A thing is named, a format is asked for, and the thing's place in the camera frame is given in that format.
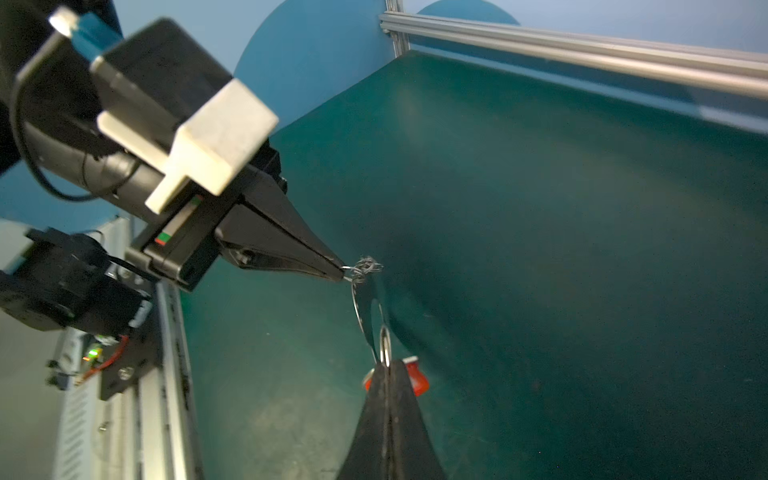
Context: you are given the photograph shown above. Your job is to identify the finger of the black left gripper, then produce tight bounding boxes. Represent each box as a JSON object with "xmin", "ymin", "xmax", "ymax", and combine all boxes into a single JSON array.
[
  {"xmin": 215, "ymin": 204, "xmax": 344, "ymax": 282},
  {"xmin": 243, "ymin": 171, "xmax": 344, "ymax": 266}
]

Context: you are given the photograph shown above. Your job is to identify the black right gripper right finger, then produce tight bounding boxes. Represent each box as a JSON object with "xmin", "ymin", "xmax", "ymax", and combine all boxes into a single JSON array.
[{"xmin": 389, "ymin": 360, "xmax": 446, "ymax": 479}]

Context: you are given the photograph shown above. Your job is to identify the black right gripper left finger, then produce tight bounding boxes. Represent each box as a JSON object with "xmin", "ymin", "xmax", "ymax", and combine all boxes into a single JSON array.
[{"xmin": 337, "ymin": 364, "xmax": 391, "ymax": 479}]

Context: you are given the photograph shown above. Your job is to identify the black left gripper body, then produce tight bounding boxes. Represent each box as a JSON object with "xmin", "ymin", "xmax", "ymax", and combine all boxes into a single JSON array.
[{"xmin": 126, "ymin": 143, "xmax": 287, "ymax": 291}]

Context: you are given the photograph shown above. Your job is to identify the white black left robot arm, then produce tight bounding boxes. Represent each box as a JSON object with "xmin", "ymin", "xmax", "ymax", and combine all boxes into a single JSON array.
[{"xmin": 1, "ymin": 1, "xmax": 344, "ymax": 400}]

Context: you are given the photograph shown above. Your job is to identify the black left camera cable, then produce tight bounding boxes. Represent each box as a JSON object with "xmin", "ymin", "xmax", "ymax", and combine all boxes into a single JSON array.
[{"xmin": 8, "ymin": 71, "xmax": 145, "ymax": 204}]

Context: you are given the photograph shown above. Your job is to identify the aluminium left corner post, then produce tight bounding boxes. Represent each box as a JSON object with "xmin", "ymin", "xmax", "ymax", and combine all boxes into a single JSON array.
[{"xmin": 383, "ymin": 0, "xmax": 412, "ymax": 59}]

